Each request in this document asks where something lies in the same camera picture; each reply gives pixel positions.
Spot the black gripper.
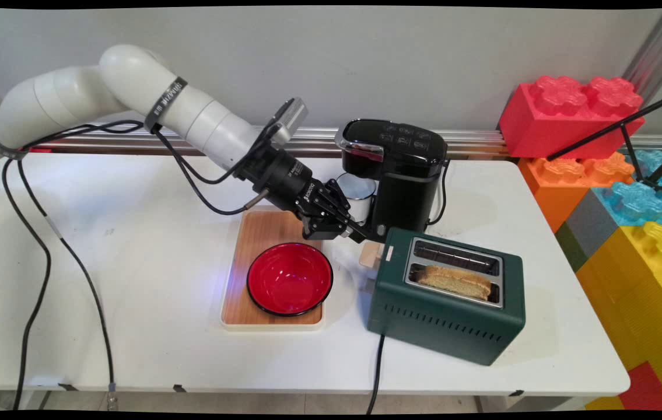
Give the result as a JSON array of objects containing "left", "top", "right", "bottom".
[{"left": 242, "top": 147, "right": 387, "bottom": 244}]

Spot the white enamel mug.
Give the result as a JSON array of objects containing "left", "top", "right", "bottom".
[{"left": 336, "top": 173, "right": 377, "bottom": 221}]

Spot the wooden toaster lever knob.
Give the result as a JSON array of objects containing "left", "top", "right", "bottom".
[{"left": 359, "top": 241, "right": 384, "bottom": 270}]

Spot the wooden tray with cream rim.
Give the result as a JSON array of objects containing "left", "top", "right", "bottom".
[{"left": 219, "top": 205, "right": 327, "bottom": 334}]

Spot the black coffee machine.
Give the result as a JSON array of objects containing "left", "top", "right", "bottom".
[{"left": 334, "top": 118, "right": 450, "bottom": 243}]

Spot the red bowl with black rim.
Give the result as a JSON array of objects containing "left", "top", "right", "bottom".
[{"left": 246, "top": 242, "right": 334, "bottom": 318}]

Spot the slice of toast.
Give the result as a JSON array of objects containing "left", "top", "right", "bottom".
[{"left": 415, "top": 265, "right": 494, "bottom": 302}]

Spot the green two-slot toaster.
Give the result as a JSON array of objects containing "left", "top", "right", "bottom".
[{"left": 366, "top": 227, "right": 527, "bottom": 367}]

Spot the big orange toy block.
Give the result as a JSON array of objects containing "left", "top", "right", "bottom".
[{"left": 518, "top": 152, "right": 638, "bottom": 235}]

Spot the big dark green toy block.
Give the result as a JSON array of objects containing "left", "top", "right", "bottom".
[{"left": 555, "top": 221, "right": 589, "bottom": 273}]

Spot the big red toy block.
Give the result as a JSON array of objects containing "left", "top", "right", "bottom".
[{"left": 498, "top": 75, "right": 647, "bottom": 160}]

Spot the big grey toy block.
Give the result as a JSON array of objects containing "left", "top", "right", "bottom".
[{"left": 563, "top": 189, "right": 621, "bottom": 261}]

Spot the black tripod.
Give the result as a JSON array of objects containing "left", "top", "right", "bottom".
[{"left": 546, "top": 87, "right": 662, "bottom": 193}]

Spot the big blue toy block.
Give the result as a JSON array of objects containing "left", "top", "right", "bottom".
[{"left": 592, "top": 148, "right": 662, "bottom": 229}]

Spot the big yellow toy block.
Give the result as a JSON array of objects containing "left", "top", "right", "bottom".
[{"left": 575, "top": 220, "right": 662, "bottom": 411}]

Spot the flat red toy block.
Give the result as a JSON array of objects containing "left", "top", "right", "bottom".
[{"left": 618, "top": 361, "right": 662, "bottom": 412}]

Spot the black coffee machine cable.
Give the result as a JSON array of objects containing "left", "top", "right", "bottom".
[{"left": 428, "top": 160, "right": 451, "bottom": 227}]

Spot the aluminium rail along wall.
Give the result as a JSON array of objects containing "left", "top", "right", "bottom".
[{"left": 39, "top": 123, "right": 662, "bottom": 160}]

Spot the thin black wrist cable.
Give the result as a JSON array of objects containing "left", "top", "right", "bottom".
[{"left": 20, "top": 120, "right": 262, "bottom": 217}]

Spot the black toaster power cable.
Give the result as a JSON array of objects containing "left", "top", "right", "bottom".
[{"left": 365, "top": 333, "right": 387, "bottom": 415}]

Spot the grey velcro strap on forearm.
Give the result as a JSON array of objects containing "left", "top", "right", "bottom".
[{"left": 143, "top": 77, "right": 188, "bottom": 135}]

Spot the black cable with grey sleeve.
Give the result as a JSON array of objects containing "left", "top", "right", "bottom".
[{"left": 16, "top": 157, "right": 118, "bottom": 410}]

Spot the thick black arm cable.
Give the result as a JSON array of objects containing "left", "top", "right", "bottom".
[{"left": 2, "top": 157, "right": 52, "bottom": 410}]

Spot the aluminium corner post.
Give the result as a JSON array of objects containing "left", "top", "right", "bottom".
[{"left": 622, "top": 8, "right": 662, "bottom": 107}]

